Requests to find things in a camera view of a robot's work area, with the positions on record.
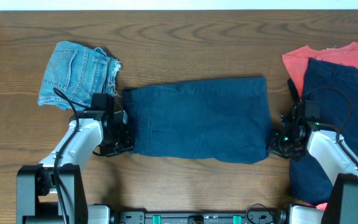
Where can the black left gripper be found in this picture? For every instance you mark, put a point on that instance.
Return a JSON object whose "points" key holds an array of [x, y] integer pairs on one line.
{"points": [[124, 143]]}

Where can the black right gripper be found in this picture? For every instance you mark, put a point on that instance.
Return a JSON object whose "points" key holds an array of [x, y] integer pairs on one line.
{"points": [[274, 147]]}

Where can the dark blue shorts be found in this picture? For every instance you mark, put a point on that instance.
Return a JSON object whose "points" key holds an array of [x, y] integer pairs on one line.
{"points": [[224, 119]]}

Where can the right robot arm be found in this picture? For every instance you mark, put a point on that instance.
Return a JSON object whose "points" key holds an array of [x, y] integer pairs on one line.
{"points": [[327, 146]]}

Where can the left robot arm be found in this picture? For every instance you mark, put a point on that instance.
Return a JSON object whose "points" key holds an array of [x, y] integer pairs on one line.
{"points": [[52, 191]]}

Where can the dark navy garment pile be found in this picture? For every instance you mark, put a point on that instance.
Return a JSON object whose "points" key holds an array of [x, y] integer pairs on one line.
{"points": [[335, 87]]}

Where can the light blue denim shorts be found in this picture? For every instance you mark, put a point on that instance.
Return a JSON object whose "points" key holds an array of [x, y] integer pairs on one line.
{"points": [[78, 72]]}

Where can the red t-shirt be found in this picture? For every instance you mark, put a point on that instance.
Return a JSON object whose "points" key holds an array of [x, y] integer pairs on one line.
{"points": [[296, 61]]}

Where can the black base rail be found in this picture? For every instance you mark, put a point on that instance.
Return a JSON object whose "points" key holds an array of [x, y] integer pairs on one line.
{"points": [[256, 213]]}

